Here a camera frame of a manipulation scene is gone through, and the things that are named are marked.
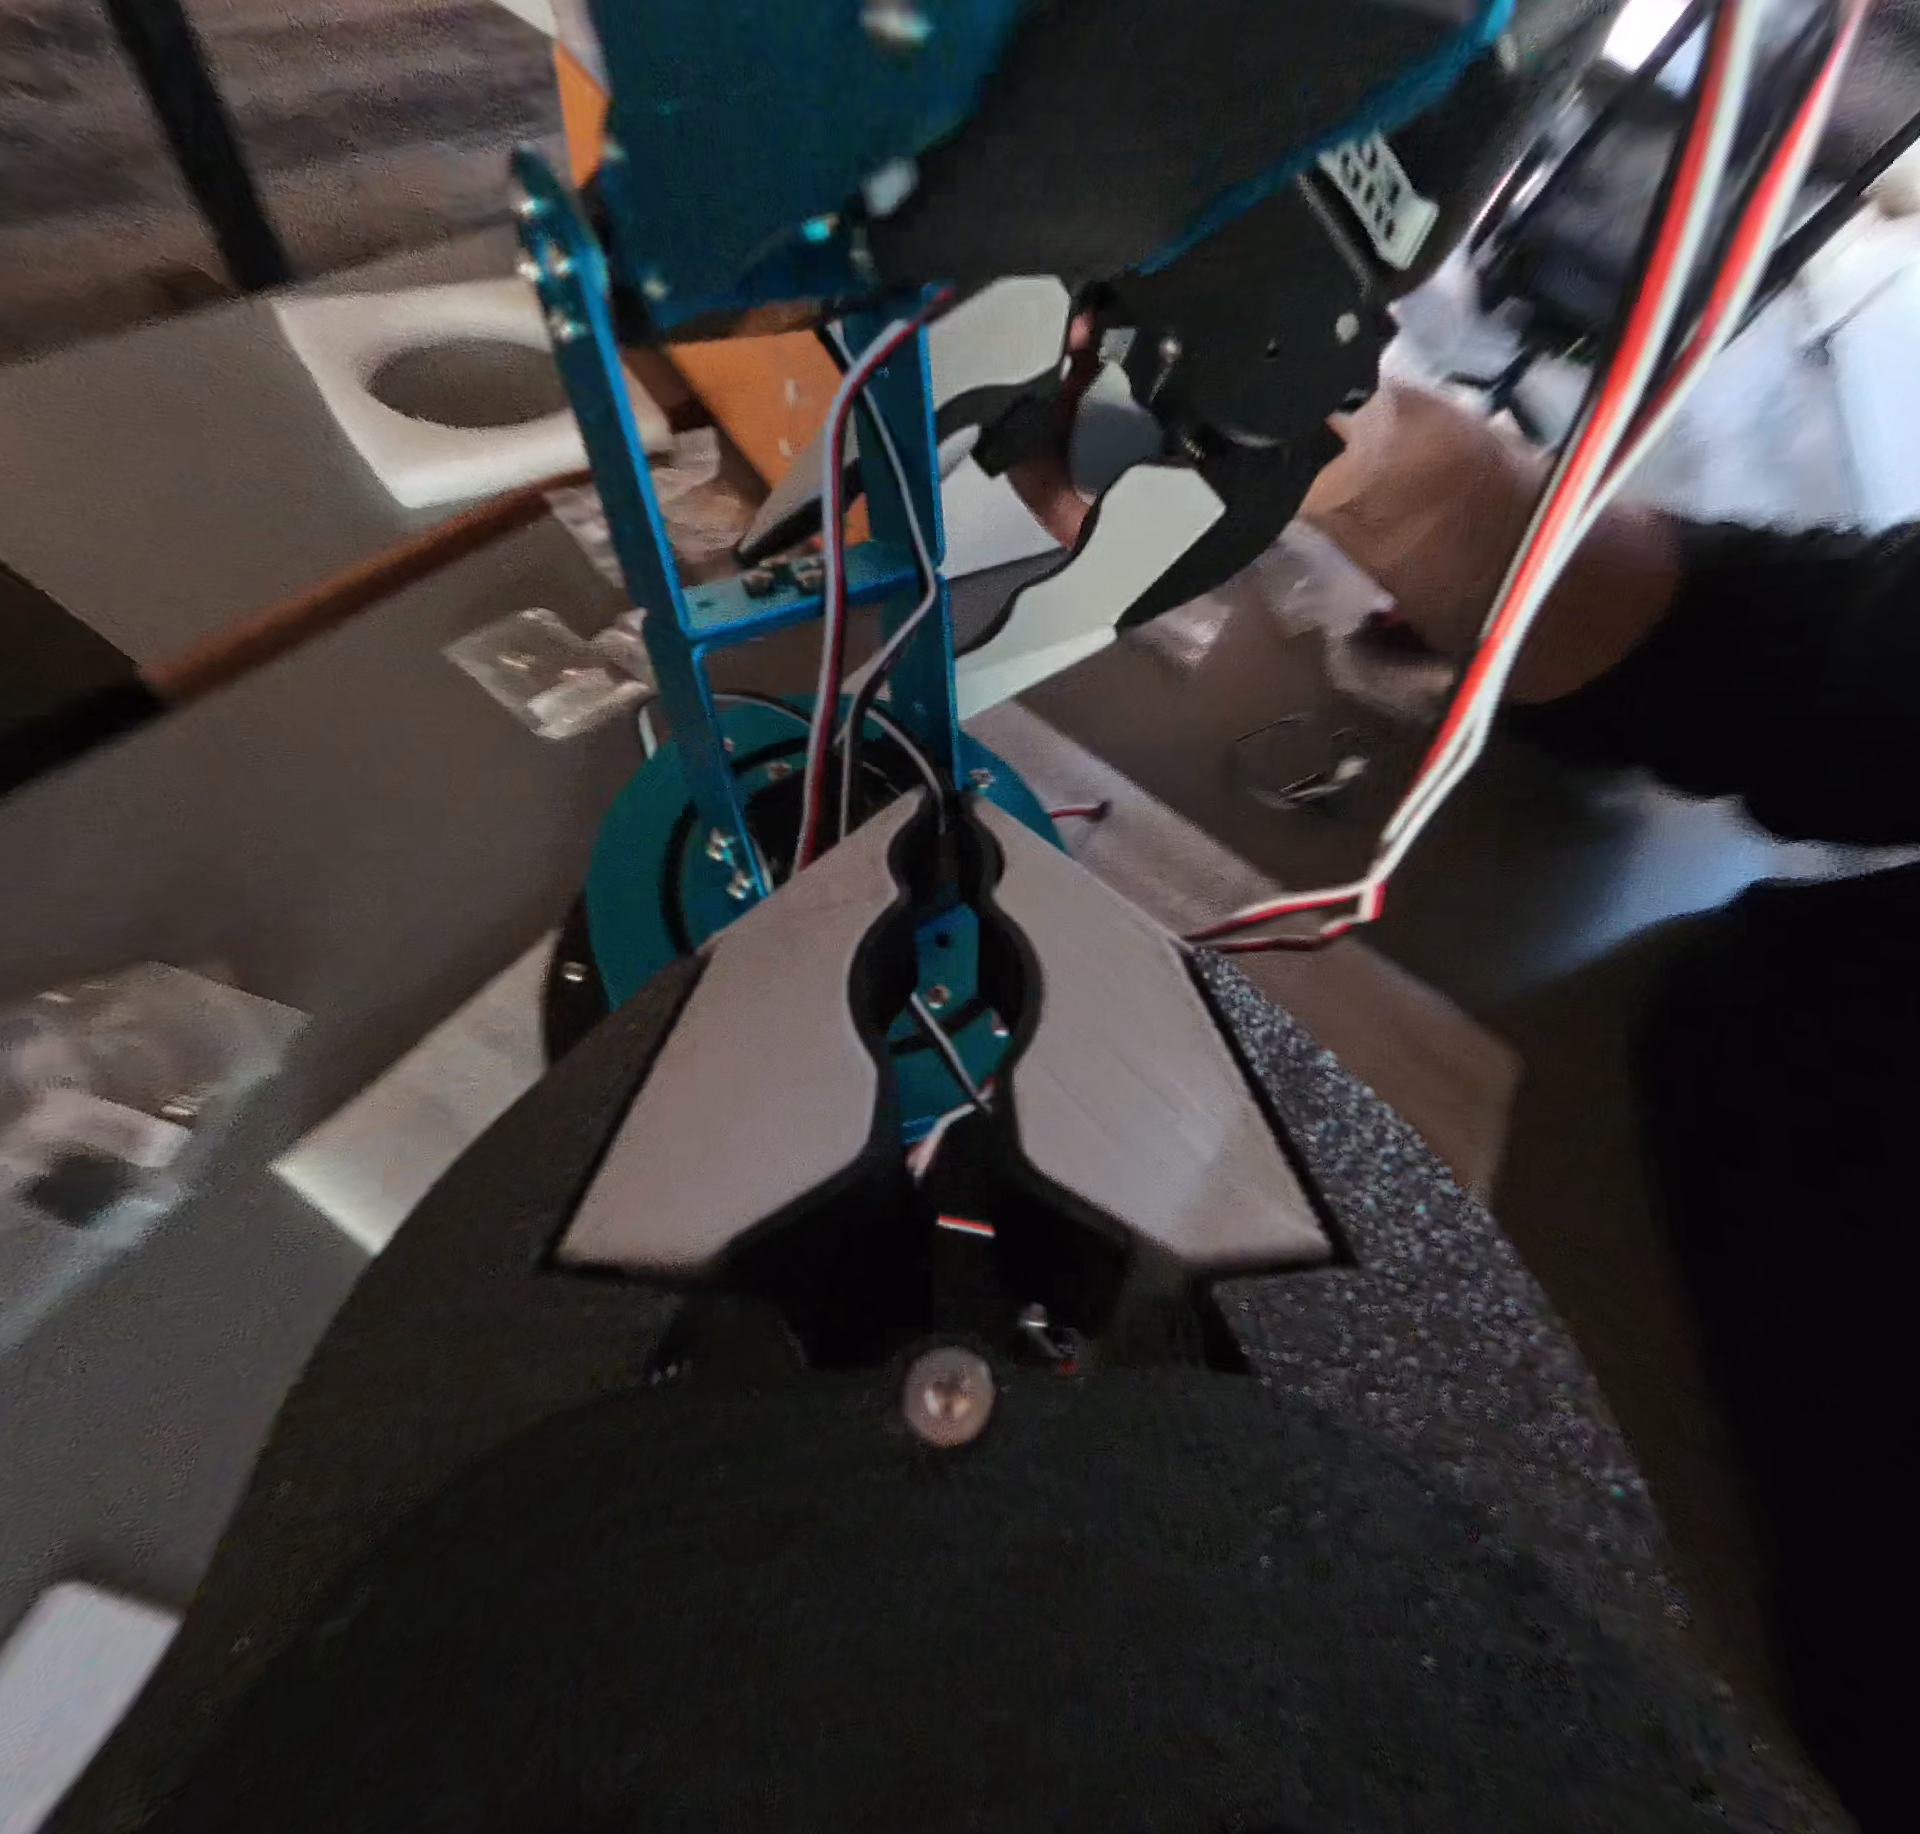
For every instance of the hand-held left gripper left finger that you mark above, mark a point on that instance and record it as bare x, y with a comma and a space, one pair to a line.
734, 1086

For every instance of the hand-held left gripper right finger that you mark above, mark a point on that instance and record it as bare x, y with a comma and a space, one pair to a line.
1137, 1086

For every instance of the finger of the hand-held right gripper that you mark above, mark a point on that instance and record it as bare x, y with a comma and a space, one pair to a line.
1137, 541
999, 345

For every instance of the blue toy robot arm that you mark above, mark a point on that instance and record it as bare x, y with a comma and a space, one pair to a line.
718, 98

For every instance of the person's right forearm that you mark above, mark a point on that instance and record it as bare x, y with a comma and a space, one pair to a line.
1504, 568

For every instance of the orange and white cardboard box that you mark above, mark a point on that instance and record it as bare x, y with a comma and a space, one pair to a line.
746, 392

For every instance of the white foam slab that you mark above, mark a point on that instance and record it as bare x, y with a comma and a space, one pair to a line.
405, 1129

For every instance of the white foam piece with hole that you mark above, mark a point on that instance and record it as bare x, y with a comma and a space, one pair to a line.
334, 352

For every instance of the black flat mat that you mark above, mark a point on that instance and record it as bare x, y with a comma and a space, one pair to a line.
54, 678

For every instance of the white instruction manual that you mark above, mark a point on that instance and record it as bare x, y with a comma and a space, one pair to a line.
54, 1712

